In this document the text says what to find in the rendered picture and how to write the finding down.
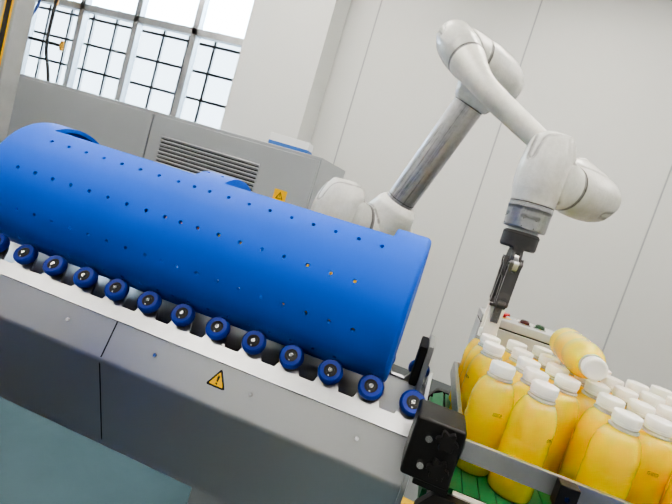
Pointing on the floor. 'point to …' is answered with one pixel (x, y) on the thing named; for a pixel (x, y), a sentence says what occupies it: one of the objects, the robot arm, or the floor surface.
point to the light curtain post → (12, 53)
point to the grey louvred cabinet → (174, 141)
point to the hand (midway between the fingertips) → (491, 320)
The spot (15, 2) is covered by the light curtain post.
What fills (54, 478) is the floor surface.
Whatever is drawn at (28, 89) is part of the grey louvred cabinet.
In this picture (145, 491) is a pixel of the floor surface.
